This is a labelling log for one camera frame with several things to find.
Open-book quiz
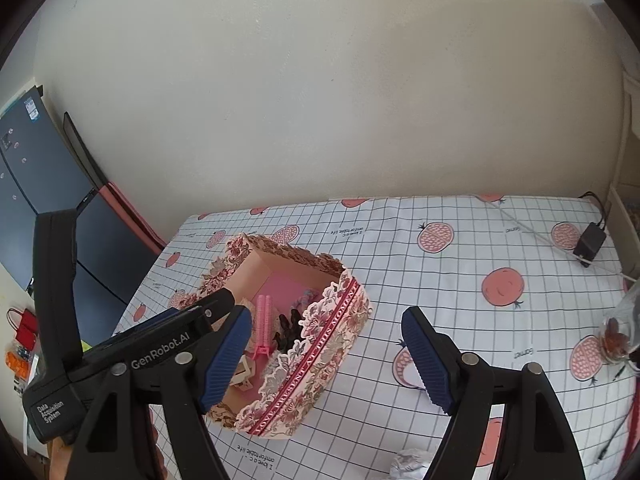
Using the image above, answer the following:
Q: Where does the crumpled white paper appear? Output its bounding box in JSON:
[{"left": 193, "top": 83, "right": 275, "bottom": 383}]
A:
[{"left": 390, "top": 447, "right": 436, "bottom": 480}]

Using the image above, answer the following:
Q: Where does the floral paper box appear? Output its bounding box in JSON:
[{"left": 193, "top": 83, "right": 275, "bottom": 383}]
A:
[{"left": 167, "top": 234, "right": 373, "bottom": 441}]

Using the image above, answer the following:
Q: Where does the black power adapter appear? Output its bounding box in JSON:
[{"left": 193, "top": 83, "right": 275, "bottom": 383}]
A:
[{"left": 572, "top": 222, "right": 607, "bottom": 261}]

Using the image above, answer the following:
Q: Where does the red paper bag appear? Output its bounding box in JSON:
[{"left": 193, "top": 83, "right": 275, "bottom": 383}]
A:
[{"left": 6, "top": 308, "right": 40, "bottom": 346}]

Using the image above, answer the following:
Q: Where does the dark blue laptop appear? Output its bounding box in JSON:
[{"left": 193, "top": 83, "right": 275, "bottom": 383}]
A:
[{"left": 0, "top": 85, "right": 161, "bottom": 306}]

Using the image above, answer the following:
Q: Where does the clear glass cup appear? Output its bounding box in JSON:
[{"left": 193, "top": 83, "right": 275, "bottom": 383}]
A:
[{"left": 597, "top": 287, "right": 640, "bottom": 373}]

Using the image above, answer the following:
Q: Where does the checked tablecloth desktop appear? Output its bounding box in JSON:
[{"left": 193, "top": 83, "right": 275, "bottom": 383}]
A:
[{"left": 112, "top": 192, "right": 640, "bottom": 480}]

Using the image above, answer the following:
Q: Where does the thin white cable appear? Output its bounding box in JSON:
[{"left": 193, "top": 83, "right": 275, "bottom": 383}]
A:
[{"left": 472, "top": 194, "right": 638, "bottom": 281}]

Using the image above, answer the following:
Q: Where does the cream hair claw clip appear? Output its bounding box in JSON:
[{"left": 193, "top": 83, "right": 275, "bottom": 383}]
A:
[{"left": 230, "top": 355, "right": 258, "bottom": 391}]

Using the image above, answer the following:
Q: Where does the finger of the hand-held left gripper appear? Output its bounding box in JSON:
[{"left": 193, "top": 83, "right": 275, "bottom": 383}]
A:
[
  {"left": 112, "top": 306, "right": 201, "bottom": 346},
  {"left": 192, "top": 287, "right": 236, "bottom": 322}
]

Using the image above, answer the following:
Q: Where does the orange small packet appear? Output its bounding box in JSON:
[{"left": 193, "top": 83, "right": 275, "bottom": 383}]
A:
[{"left": 5, "top": 347, "right": 31, "bottom": 381}]

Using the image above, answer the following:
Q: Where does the pink flat case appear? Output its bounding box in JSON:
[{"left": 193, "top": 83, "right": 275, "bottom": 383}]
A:
[{"left": 97, "top": 182, "right": 168, "bottom": 253}]

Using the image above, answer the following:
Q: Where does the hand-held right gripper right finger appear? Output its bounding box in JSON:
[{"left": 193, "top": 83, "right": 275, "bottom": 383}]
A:
[{"left": 401, "top": 306, "right": 586, "bottom": 480}]

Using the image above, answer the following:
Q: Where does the black adapter cord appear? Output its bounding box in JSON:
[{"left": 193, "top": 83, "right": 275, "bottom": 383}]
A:
[{"left": 579, "top": 191, "right": 613, "bottom": 231}]

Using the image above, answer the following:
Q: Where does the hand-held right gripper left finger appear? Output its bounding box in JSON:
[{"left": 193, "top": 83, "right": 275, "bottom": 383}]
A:
[{"left": 72, "top": 304, "right": 252, "bottom": 480}]

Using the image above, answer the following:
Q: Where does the thin black cable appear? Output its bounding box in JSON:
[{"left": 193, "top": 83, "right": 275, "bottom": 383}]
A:
[{"left": 596, "top": 365, "right": 633, "bottom": 461}]

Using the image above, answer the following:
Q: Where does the white shelf unit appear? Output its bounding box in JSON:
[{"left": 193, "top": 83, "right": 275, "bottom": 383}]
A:
[{"left": 607, "top": 70, "right": 640, "bottom": 281}]

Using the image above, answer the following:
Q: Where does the pink hair roller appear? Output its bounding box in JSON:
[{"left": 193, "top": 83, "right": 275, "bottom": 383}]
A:
[{"left": 252, "top": 294, "right": 275, "bottom": 358}]

